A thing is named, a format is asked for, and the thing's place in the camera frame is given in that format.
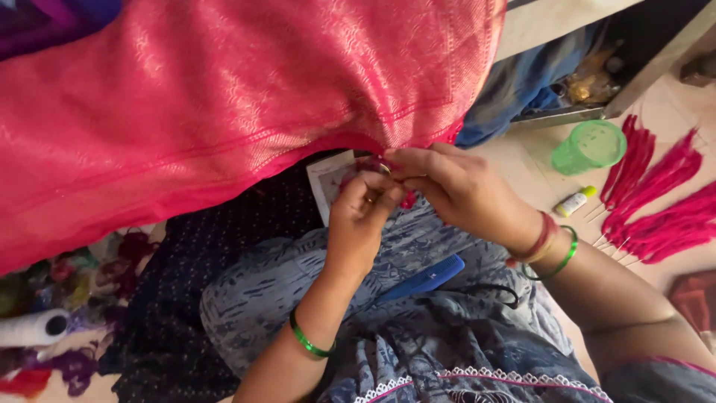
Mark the person's right hand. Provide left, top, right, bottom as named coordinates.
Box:
left=384, top=142, right=543, bottom=255

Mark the person's left hand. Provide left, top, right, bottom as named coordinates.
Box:
left=324, top=169, right=407, bottom=283

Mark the pink thread tassel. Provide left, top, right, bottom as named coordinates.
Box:
left=340, top=156, right=418, bottom=211

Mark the pink silk saree fabric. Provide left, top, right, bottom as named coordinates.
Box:
left=0, top=0, right=508, bottom=276

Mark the white card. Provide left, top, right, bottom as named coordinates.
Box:
left=306, top=149, right=371, bottom=228

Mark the red wrist bangle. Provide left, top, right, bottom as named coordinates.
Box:
left=505, top=211, right=560, bottom=269

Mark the blue plastic comb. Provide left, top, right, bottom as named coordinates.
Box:
left=374, top=254, right=467, bottom=306

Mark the white bottle with yellow cap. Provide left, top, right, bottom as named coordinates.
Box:
left=554, top=185, right=598, bottom=218

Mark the green glass bangle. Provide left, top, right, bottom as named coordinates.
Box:
left=289, top=307, right=337, bottom=359
left=522, top=224, right=579, bottom=282

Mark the blue cloth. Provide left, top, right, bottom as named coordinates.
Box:
left=455, top=21, right=609, bottom=150

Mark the green plastic cup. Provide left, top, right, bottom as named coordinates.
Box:
left=551, top=119, right=628, bottom=178

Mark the yellow plastic bag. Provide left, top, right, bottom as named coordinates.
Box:
left=564, top=49, right=623, bottom=105

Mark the dark dotted cloth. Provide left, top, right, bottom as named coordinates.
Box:
left=97, top=151, right=343, bottom=403

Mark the heap of pink thread tassels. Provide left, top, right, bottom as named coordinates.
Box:
left=584, top=114, right=716, bottom=268

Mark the metal framed table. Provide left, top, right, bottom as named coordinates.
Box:
left=494, top=0, right=716, bottom=131

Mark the dark red cloth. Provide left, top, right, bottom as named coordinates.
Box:
left=667, top=269, right=716, bottom=338

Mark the heap of colourful thread scraps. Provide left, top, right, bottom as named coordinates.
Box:
left=0, top=228, right=164, bottom=399

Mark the white thread spool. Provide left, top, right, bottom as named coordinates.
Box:
left=0, top=308, right=72, bottom=348

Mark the purple cloth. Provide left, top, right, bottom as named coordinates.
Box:
left=0, top=0, right=125, bottom=63

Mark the black cord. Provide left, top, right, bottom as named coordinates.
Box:
left=463, top=283, right=521, bottom=310

